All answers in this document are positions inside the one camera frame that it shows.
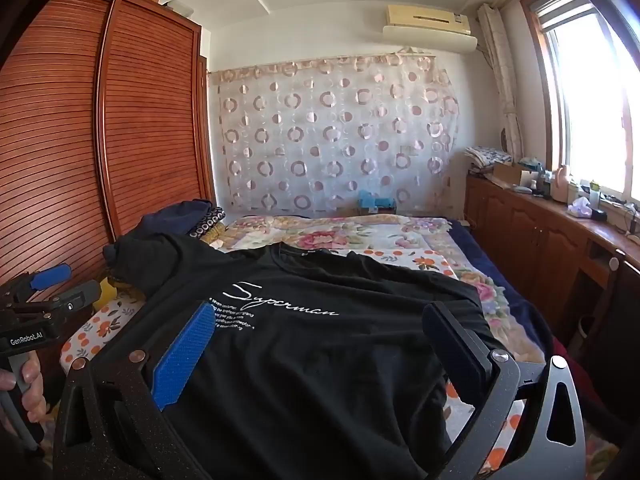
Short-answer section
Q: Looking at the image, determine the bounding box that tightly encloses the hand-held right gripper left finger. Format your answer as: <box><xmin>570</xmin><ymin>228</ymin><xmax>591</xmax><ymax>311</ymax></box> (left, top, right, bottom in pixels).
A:
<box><xmin>52</xmin><ymin>300</ymin><xmax>218</xmax><ymax>480</ymax></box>

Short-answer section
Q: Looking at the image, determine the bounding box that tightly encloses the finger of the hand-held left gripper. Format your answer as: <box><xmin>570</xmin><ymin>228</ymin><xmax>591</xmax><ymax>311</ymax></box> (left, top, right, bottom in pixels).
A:
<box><xmin>0</xmin><ymin>263</ymin><xmax>72</xmax><ymax>306</ymax></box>
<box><xmin>20</xmin><ymin>280</ymin><xmax>103</xmax><ymax>321</ymax></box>

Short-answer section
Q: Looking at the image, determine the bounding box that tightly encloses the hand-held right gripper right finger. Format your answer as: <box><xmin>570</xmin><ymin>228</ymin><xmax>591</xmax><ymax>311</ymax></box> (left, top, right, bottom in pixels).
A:
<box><xmin>421</xmin><ymin>301</ymin><xmax>587</xmax><ymax>480</ymax></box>

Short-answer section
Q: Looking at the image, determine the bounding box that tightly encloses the black printed t-shirt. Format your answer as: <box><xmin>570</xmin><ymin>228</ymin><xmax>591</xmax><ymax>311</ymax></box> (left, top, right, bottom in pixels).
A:
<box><xmin>102</xmin><ymin>232</ymin><xmax>506</xmax><ymax>480</ymax></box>

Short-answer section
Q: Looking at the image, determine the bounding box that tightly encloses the person's left hand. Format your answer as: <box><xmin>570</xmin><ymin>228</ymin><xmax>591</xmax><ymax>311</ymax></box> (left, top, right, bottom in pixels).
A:
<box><xmin>0</xmin><ymin>350</ymin><xmax>48</xmax><ymax>441</ymax></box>

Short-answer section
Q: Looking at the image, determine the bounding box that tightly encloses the navy blanket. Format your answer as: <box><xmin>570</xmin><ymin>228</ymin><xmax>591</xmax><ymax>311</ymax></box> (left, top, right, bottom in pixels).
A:
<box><xmin>447</xmin><ymin>219</ymin><xmax>557</xmax><ymax>361</ymax></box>

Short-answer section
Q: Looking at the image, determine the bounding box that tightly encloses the red cloth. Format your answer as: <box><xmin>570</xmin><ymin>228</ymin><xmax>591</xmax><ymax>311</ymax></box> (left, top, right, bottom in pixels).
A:
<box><xmin>550</xmin><ymin>337</ymin><xmax>601</xmax><ymax>411</ymax></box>

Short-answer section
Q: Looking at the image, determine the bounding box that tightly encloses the navy folded cloth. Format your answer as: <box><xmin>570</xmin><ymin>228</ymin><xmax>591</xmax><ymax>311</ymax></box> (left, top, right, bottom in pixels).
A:
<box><xmin>140</xmin><ymin>200</ymin><xmax>216</xmax><ymax>237</ymax></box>

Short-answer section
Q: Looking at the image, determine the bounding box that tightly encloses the wooden side cabinet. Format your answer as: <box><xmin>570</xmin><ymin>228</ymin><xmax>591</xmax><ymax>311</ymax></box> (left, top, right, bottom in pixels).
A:
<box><xmin>464</xmin><ymin>170</ymin><xmax>640</xmax><ymax>351</ymax></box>

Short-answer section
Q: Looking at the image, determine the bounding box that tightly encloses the grey trash bin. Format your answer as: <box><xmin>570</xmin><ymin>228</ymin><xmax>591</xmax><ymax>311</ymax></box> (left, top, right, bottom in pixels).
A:
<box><xmin>577</xmin><ymin>315</ymin><xmax>599</xmax><ymax>356</ymax></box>

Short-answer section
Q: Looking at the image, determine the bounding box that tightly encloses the wooden slatted wardrobe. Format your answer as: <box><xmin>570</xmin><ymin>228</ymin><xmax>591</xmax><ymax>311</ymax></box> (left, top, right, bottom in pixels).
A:
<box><xmin>0</xmin><ymin>0</ymin><xmax>217</xmax><ymax>376</ymax></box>

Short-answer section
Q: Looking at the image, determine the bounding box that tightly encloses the blue tissue pack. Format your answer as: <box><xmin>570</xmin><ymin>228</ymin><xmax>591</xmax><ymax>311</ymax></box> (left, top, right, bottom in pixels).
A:
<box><xmin>357</xmin><ymin>192</ymin><xmax>397</xmax><ymax>213</ymax></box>

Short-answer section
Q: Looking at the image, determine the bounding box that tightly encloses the cardboard box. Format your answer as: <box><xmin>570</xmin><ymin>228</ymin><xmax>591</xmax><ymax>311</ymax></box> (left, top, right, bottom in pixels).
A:
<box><xmin>492</xmin><ymin>161</ymin><xmax>538</xmax><ymax>188</ymax></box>

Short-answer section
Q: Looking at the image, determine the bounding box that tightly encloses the white crumpled tissue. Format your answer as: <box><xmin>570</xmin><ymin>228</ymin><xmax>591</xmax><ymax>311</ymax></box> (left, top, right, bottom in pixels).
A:
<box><xmin>567</xmin><ymin>196</ymin><xmax>595</xmax><ymax>219</ymax></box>

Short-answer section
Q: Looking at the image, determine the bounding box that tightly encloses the folded patterned cloth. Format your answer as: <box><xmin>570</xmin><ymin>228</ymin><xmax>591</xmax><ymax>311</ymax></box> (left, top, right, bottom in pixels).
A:
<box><xmin>464</xmin><ymin>146</ymin><xmax>513</xmax><ymax>173</ymax></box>

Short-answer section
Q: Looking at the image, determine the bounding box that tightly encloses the pink bottle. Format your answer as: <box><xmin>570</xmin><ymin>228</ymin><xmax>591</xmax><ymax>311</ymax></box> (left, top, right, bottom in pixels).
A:
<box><xmin>552</xmin><ymin>164</ymin><xmax>576</xmax><ymax>204</ymax></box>

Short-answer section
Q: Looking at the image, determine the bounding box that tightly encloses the sheer circle pattern curtain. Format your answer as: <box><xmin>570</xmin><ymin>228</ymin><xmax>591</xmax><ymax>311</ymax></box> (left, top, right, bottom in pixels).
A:
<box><xmin>207</xmin><ymin>52</ymin><xmax>461</xmax><ymax>213</ymax></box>

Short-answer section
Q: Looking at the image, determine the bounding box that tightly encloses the beige window curtain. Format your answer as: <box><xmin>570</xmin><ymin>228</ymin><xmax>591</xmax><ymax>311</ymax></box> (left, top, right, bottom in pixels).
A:
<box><xmin>477</xmin><ymin>4</ymin><xmax>526</xmax><ymax>161</ymax></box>

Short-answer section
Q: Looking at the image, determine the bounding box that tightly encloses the window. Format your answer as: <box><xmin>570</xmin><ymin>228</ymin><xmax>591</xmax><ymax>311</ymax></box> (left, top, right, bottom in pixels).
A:
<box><xmin>520</xmin><ymin>0</ymin><xmax>640</xmax><ymax>201</ymax></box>

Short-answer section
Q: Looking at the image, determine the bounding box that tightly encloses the wall air conditioner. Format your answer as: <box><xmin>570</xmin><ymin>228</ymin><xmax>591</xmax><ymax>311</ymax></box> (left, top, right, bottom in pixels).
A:
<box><xmin>382</xmin><ymin>4</ymin><xmax>478</xmax><ymax>53</ymax></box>

